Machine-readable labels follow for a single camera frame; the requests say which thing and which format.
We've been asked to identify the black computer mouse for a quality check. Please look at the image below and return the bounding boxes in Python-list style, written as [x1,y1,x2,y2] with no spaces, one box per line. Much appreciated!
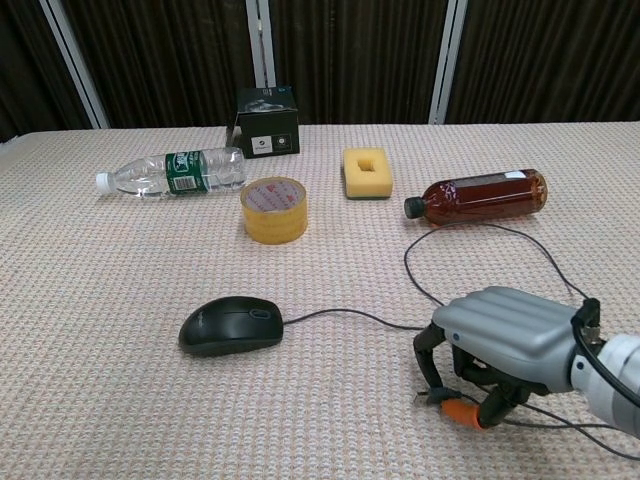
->
[178,295,286,358]

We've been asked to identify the clear water bottle green label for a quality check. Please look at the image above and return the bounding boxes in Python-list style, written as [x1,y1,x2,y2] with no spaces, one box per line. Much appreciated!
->
[95,146,248,198]

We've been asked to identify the white partition frame post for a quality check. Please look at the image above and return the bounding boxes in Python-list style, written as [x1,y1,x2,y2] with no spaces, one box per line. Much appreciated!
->
[39,0,111,131]
[427,0,469,126]
[246,0,278,92]

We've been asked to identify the beige woven tablecloth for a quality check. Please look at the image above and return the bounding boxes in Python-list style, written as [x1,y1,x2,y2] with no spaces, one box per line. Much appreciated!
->
[0,119,640,480]

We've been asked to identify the yellow sponge with hole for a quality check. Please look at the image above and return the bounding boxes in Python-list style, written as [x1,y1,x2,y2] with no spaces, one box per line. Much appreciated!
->
[341,146,396,202]

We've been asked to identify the yellow packing tape roll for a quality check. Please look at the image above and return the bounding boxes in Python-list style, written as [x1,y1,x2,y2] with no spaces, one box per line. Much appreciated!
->
[240,176,309,246]

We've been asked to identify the black cardboard product box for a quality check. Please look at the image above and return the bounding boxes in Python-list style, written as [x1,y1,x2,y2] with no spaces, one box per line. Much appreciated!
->
[224,86,302,160]

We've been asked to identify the thin black mouse cable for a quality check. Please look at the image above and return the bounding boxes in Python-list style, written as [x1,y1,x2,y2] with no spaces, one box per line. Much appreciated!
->
[281,222,640,461]

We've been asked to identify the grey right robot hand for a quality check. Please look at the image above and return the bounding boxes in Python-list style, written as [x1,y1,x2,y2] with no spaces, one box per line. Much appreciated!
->
[412,285,585,432]

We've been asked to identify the dark ribbed partition panel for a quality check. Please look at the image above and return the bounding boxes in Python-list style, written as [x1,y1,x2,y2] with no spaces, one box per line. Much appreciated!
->
[445,0,640,126]
[60,0,262,130]
[268,0,450,126]
[0,0,97,144]

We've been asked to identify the brown tea bottle black cap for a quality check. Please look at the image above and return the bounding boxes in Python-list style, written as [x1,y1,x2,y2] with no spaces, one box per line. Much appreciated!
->
[403,168,549,221]

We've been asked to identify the black arm wrist cable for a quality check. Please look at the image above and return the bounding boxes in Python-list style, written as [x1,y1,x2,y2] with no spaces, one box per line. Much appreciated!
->
[572,298,640,404]

